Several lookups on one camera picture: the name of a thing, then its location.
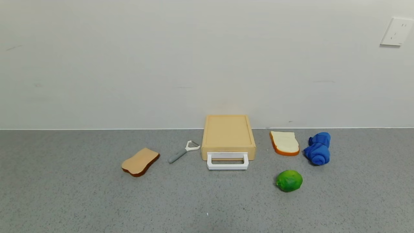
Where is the brown crust toast slice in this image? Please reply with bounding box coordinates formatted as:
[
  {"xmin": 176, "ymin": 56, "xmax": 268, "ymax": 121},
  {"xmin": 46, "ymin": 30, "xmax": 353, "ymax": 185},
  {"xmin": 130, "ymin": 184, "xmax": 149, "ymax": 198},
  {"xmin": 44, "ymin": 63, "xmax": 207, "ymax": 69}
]
[{"xmin": 121, "ymin": 148, "xmax": 160, "ymax": 177}]

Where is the grey handled white peeler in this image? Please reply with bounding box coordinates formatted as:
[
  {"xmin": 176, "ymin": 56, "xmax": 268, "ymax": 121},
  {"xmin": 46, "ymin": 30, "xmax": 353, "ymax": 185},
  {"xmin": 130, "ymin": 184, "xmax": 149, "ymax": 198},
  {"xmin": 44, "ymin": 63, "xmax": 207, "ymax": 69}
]
[{"xmin": 168, "ymin": 140, "xmax": 201, "ymax": 164}]

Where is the yellow drawer case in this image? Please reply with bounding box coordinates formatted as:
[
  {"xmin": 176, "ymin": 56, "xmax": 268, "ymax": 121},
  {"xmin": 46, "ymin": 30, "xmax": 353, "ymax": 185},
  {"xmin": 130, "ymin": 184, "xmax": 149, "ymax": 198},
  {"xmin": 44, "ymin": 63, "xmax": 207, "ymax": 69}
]
[{"xmin": 201, "ymin": 115, "xmax": 257, "ymax": 161}]

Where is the white bread slice orange crust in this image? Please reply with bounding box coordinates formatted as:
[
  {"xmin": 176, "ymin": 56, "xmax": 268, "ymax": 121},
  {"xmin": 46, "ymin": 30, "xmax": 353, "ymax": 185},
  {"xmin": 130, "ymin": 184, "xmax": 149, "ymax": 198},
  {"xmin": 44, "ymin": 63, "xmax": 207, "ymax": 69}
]
[{"xmin": 269, "ymin": 131, "xmax": 300, "ymax": 156}]

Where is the green lime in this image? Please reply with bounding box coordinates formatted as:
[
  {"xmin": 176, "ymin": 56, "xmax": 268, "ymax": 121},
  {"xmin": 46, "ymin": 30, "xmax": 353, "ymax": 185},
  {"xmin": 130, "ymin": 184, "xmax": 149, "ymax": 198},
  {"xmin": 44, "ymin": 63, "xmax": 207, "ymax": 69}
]
[{"xmin": 276, "ymin": 170, "xmax": 303, "ymax": 193}]

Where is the yellow drawer with white handle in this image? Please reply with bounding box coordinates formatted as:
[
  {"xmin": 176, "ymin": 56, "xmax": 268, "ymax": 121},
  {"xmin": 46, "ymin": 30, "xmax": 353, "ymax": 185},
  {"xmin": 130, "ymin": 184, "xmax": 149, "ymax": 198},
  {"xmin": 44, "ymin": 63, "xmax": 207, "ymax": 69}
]
[{"xmin": 202, "ymin": 147, "xmax": 256, "ymax": 170}]

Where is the white wall socket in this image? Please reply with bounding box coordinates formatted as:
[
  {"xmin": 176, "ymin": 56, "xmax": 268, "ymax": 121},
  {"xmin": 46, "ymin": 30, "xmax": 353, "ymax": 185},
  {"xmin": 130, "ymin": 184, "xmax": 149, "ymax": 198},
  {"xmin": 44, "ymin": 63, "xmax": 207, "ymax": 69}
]
[{"xmin": 380, "ymin": 17, "xmax": 414, "ymax": 46}]

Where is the blue rolled towel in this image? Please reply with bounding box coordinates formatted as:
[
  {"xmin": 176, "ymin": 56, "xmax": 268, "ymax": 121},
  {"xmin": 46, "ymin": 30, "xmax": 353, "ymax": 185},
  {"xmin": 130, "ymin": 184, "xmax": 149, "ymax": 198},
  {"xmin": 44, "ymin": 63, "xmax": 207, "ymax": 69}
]
[{"xmin": 303, "ymin": 132, "xmax": 331, "ymax": 166}]

